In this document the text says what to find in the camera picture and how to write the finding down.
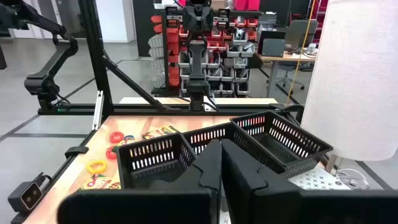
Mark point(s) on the red bin storage rack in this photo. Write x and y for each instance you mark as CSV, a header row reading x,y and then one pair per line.
x,y
174,40

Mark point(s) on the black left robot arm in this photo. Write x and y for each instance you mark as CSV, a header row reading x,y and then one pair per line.
x,y
198,65

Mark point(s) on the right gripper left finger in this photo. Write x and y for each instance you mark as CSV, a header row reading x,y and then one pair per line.
x,y
174,205

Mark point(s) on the white cylinder bin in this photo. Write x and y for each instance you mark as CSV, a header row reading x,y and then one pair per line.
x,y
351,77

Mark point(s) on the wooden office desk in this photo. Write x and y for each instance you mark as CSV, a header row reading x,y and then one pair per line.
x,y
289,57

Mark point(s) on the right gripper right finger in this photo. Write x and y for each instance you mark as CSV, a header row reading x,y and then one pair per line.
x,y
264,202

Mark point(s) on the grey office chair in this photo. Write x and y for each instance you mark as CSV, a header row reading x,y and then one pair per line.
x,y
298,31

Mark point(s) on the black frame clamp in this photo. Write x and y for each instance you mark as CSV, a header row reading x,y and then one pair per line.
x,y
76,151

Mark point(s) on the black table-level camera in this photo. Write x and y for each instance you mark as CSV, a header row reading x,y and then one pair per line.
x,y
26,194

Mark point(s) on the black desk monitor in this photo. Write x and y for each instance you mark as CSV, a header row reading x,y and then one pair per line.
x,y
273,46

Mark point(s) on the blue rubber band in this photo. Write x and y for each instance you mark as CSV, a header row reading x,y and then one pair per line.
x,y
129,137

